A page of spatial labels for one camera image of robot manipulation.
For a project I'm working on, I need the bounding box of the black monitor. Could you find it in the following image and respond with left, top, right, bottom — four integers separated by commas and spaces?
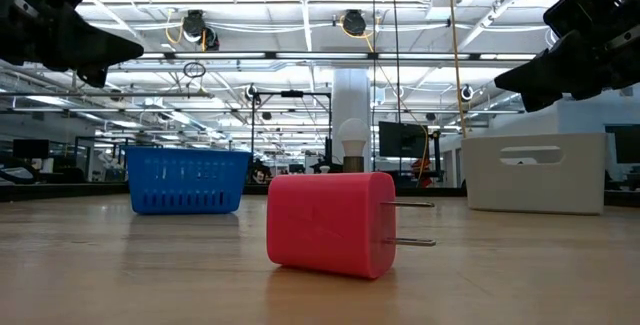
604, 124, 640, 165
378, 120, 432, 159

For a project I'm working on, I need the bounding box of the black hanging cable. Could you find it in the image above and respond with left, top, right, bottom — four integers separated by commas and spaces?
388, 0, 403, 124
370, 0, 378, 174

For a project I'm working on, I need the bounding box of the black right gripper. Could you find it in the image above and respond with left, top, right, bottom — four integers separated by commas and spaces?
493, 0, 640, 114

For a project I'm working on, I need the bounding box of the pink wall charger plug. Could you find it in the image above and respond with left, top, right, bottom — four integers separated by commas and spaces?
265, 171, 437, 280

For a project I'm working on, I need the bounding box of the black aluminium rig frame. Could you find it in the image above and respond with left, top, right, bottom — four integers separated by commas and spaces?
249, 89, 334, 171

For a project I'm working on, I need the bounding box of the black ceiling cable reel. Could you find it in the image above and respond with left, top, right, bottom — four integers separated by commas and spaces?
181, 9, 221, 52
341, 9, 369, 37

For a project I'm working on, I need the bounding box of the white bulb brass lamp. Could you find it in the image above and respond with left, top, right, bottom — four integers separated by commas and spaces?
336, 117, 372, 174

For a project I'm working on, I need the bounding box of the yellow cable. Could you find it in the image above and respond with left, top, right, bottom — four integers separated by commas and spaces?
446, 0, 469, 140

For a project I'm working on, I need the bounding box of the blue plastic basket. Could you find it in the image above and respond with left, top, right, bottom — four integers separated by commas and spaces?
125, 146, 252, 216

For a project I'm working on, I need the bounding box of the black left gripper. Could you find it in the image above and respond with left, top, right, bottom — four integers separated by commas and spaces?
0, 0, 145, 89

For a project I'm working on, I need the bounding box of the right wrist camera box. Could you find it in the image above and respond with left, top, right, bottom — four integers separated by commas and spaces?
543, 0, 621, 39

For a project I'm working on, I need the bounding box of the small monitor screen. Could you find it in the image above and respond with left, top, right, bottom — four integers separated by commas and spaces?
13, 139, 50, 160

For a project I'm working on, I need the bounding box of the white plastic bin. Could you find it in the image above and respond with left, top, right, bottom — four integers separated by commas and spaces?
460, 132, 608, 216

